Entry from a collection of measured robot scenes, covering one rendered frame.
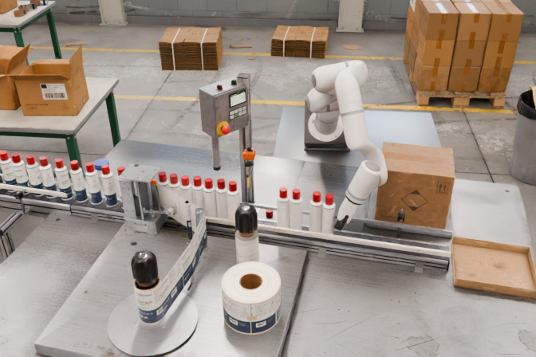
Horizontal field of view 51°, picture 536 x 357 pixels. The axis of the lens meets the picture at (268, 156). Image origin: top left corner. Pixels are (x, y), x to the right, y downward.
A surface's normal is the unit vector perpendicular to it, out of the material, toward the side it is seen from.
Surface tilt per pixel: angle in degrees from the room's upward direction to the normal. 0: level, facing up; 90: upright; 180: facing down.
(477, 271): 0
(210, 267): 0
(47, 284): 0
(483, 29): 90
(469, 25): 90
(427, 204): 90
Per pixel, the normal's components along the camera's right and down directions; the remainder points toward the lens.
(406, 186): -0.22, 0.50
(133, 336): -0.01, -0.86
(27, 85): 0.00, 0.53
